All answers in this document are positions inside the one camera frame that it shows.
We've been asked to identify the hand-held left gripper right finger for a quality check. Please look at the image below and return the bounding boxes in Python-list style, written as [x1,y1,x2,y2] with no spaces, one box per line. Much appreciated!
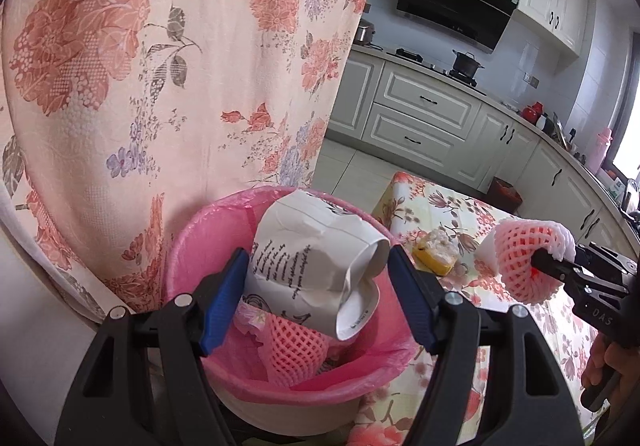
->
[387,246,586,446]

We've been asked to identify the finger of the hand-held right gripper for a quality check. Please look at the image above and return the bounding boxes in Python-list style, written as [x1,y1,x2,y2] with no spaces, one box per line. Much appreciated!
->
[531,248,583,285]

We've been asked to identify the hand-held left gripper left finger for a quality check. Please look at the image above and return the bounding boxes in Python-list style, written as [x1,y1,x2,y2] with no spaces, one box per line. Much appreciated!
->
[55,248,251,446]

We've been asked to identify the pink foam fruit net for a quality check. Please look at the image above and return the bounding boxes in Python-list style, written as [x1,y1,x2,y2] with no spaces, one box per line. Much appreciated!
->
[492,218,577,305]
[260,313,332,389]

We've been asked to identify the yellow sponge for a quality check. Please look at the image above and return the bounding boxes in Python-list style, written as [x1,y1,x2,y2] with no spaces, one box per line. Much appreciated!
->
[412,228,460,277]

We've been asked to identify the pink-lined trash bin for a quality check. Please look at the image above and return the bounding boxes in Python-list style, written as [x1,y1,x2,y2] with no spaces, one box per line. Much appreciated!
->
[162,186,427,408]

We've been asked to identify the white paper cup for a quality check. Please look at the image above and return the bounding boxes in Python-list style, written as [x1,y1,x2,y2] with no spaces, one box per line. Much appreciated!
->
[240,190,392,342]

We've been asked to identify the round white trash bin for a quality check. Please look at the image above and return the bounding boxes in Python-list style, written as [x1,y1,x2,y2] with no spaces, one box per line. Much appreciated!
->
[215,366,370,439]

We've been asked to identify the person's right hand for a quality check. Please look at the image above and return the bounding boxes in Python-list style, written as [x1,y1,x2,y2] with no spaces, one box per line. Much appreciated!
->
[580,333,640,407]

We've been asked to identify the floral tablecloth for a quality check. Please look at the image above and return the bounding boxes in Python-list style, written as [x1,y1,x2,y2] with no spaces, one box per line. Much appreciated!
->
[345,171,621,446]

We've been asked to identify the red floor bin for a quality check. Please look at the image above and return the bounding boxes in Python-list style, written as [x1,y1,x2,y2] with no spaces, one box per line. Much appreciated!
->
[487,177,524,215]

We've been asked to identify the pink thermos bottle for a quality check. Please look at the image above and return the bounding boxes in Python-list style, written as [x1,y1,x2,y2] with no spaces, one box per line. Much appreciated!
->
[592,127,614,173]

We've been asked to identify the white base kitchen cabinets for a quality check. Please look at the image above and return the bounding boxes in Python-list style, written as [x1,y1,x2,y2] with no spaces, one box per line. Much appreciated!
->
[324,44,640,259]

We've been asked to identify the black cooking pot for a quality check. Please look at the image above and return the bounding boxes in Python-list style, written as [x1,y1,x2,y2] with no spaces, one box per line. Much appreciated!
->
[452,50,486,77]

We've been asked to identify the black gas stove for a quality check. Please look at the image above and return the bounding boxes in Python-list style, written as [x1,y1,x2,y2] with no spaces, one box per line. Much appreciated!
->
[387,48,482,87]

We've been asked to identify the floral curtain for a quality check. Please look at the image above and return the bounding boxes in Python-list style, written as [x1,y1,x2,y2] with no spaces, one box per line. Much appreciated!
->
[0,0,389,324]

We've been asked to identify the silver pressure cooker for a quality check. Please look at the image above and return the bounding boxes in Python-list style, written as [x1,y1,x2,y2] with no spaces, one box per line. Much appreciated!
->
[355,18,377,47]

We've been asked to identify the black range hood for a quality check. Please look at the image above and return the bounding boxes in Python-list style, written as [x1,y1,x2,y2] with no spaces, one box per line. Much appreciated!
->
[396,0,520,54]

